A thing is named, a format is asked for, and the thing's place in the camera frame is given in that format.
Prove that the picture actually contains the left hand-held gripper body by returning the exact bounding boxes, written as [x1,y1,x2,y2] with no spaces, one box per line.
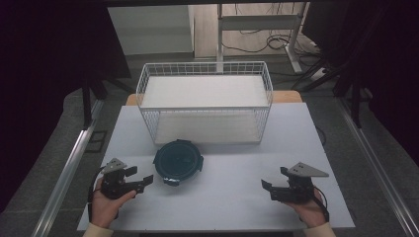
[100,157,139,200]

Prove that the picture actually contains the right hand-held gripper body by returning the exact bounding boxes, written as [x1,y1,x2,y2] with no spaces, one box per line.
[270,161,330,204]

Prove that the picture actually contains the black round bowl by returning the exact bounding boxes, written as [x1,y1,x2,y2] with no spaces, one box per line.
[152,138,205,188]

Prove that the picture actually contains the white wire shelf rack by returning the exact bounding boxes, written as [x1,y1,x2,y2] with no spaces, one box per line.
[135,60,274,145]

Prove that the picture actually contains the person's left hand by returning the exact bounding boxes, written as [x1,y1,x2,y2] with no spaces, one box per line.
[90,187,138,229]

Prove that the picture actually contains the person's right hand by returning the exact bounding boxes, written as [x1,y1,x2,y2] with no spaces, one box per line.
[284,189,328,229]

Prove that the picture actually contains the white table mat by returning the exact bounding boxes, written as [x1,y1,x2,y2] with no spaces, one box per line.
[76,101,356,232]

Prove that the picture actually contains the wooden table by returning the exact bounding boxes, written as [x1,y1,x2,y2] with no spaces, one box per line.
[126,90,303,107]

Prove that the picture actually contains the black stand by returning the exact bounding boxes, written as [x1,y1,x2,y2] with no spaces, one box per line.
[77,73,136,130]
[291,55,374,129]

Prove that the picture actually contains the white power strip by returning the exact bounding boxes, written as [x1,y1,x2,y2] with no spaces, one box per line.
[309,66,331,82]

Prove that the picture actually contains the dark curtain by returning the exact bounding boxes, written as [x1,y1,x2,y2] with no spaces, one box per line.
[0,0,132,211]
[300,0,419,166]

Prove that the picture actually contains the white cabinet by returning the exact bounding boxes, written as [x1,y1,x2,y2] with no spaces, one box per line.
[107,4,196,56]

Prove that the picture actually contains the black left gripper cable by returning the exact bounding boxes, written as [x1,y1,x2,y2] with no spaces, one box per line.
[86,166,107,215]

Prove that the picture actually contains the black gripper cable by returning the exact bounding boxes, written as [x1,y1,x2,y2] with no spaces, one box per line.
[86,166,107,215]
[312,185,331,223]

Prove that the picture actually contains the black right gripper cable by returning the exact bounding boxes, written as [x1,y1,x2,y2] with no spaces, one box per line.
[312,185,331,223]

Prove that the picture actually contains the black floor bracket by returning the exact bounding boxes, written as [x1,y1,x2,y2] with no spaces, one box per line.
[85,129,109,154]

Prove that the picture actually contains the aluminium rail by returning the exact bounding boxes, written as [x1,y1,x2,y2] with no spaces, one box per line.
[335,97,419,237]
[31,98,106,237]

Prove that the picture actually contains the black floor cables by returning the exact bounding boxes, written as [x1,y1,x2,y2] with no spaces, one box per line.
[220,29,322,58]

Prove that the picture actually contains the white metal desk frame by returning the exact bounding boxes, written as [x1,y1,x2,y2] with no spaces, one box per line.
[215,2,310,75]

